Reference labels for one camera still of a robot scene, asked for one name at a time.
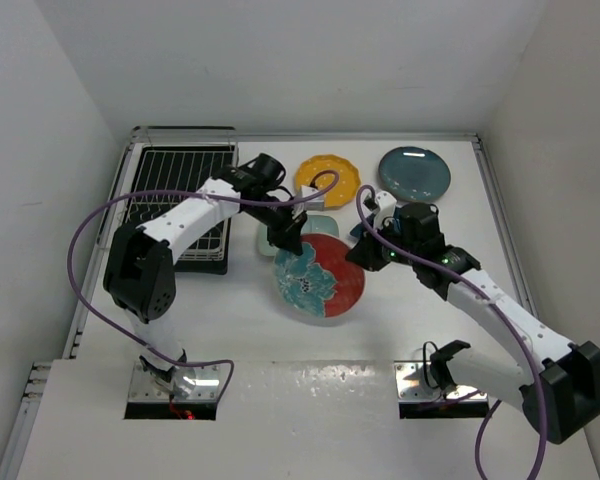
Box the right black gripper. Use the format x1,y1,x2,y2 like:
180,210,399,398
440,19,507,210
346,215,420,271

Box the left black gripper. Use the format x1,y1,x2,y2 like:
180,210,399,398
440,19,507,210
244,193,306,254

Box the red blue floral plate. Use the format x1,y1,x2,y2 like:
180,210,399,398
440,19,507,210
273,233,366,320

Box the teal round plate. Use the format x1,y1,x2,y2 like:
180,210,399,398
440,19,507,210
378,146,452,203

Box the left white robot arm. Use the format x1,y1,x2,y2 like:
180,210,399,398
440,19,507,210
103,154,307,393

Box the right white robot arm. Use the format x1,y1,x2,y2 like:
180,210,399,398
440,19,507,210
346,197,600,445

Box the dark blue leaf dish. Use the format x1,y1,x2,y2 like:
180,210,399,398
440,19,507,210
349,210,401,239

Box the light green divided tray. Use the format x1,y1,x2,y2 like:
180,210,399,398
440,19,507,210
256,215,339,257

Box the yellow dotted plate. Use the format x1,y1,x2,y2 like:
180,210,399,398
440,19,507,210
294,154,361,210

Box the black drip tray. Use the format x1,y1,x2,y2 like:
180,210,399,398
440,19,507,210
115,126,238,275

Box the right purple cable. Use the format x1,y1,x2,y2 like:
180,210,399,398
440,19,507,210
355,184,548,480

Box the purple cable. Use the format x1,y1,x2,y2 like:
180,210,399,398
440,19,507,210
355,184,548,480
66,170,341,401

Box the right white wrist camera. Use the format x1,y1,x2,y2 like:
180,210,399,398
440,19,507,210
363,190,397,230

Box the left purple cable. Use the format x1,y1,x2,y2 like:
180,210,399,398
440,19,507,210
66,170,341,401

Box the wire dish rack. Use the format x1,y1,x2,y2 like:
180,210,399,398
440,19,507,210
117,144,236,275

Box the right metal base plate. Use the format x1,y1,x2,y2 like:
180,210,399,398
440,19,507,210
393,360,488,403

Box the metal base plate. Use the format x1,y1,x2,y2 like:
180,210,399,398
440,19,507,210
127,362,220,404
393,360,488,403

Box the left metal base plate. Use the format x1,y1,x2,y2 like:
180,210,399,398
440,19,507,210
127,362,220,404

